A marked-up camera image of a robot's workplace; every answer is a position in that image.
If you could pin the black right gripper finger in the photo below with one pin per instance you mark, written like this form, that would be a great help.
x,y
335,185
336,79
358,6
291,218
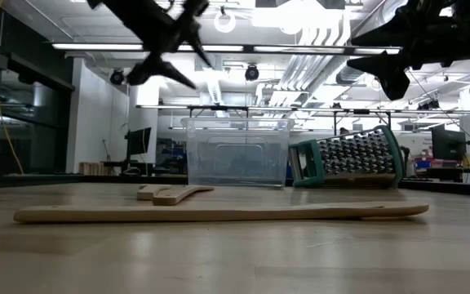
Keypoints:
x,y
390,73
386,36

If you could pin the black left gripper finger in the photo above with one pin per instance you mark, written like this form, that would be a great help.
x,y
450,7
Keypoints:
x,y
197,41
155,69

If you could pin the slotted wooden spatula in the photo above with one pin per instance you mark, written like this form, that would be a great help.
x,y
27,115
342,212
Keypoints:
x,y
218,214

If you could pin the black computer monitor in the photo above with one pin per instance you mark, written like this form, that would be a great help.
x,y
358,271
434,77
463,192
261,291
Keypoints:
x,y
139,141
449,145

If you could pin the teal and steel box grater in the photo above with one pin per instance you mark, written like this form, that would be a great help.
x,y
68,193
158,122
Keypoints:
x,y
353,157

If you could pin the wooden crate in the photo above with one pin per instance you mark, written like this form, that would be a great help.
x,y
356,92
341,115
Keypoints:
x,y
92,168

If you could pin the clear plastic bin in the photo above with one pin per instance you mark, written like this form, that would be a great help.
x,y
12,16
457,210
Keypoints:
x,y
259,163

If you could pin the long ceiling light rail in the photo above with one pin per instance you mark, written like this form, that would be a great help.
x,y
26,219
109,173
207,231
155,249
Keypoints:
x,y
96,47

